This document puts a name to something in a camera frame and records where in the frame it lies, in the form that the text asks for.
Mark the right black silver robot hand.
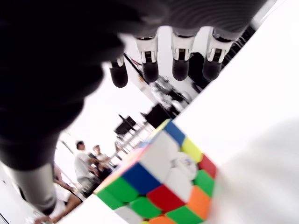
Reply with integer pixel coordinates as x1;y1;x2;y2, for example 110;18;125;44
0;0;267;217

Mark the standing person in grey shirt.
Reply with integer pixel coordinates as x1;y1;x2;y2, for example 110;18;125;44
92;144;112;179

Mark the black computer monitor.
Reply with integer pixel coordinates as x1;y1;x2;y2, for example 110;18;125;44
114;114;136;137
143;104;182;129

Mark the standing person in white shirt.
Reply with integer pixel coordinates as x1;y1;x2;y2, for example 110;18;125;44
74;140;99;192

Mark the multicoloured Rubik's cube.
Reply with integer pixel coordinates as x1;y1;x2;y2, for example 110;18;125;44
93;118;219;224

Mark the seated person in white shirt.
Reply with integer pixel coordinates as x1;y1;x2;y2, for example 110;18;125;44
35;163;86;224

